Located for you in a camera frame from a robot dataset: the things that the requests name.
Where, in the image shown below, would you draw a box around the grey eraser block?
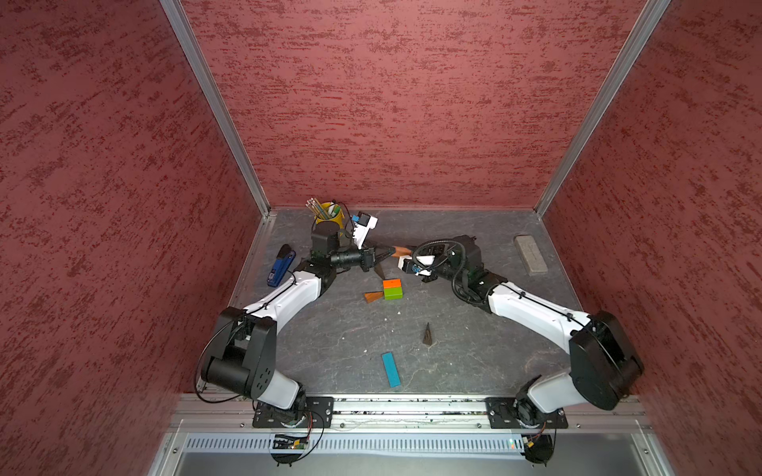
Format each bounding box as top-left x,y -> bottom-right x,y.
514,235 -> 549,276

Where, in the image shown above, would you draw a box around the blue stapler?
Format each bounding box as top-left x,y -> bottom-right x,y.
267,244 -> 297,288

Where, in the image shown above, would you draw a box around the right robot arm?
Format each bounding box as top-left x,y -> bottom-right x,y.
394,235 -> 644,428

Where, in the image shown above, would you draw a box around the pencils in cup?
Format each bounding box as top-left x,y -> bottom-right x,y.
306,198 -> 331,221

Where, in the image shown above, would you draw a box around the reddish brown triangle block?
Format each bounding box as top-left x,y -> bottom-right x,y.
392,246 -> 413,258

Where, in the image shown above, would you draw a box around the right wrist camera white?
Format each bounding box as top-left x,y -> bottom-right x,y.
401,255 -> 435,280

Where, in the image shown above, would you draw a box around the orange brown triangle block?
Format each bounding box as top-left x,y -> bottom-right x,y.
364,292 -> 384,303

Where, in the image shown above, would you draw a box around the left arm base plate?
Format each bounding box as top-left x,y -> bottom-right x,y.
251,394 -> 335,430

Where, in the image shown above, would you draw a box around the orange rectangular block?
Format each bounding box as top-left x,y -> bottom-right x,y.
383,279 -> 402,290

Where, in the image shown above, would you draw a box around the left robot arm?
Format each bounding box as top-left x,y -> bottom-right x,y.
196,212 -> 395,428

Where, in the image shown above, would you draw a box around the aluminium corner post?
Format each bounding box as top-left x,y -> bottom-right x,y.
534,0 -> 671,218
160,0 -> 272,219

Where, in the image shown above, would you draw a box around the green rectangular block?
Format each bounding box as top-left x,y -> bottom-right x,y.
383,287 -> 404,301

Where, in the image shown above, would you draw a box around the dark wood triangle block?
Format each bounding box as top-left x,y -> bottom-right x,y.
423,323 -> 434,346

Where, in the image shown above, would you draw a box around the yellow pencil cup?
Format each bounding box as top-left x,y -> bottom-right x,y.
315,202 -> 346,228

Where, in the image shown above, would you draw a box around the green white marker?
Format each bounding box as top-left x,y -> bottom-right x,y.
327,202 -> 341,217

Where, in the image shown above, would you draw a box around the left aluminium corner post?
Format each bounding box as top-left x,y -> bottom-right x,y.
160,0 -> 272,219

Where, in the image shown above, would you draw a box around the right aluminium corner post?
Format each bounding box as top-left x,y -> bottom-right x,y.
534,0 -> 671,218

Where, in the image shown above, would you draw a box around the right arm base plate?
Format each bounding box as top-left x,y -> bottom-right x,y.
484,397 -> 569,432

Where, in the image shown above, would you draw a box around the teal long block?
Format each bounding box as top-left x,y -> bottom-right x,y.
382,352 -> 402,388

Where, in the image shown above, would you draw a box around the aluminium mounting rail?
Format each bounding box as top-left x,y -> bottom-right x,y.
170,394 -> 653,434

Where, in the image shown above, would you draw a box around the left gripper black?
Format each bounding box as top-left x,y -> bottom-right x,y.
330,238 -> 395,273

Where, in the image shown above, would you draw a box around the white slotted cable duct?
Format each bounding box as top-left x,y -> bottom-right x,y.
183,434 -> 524,459

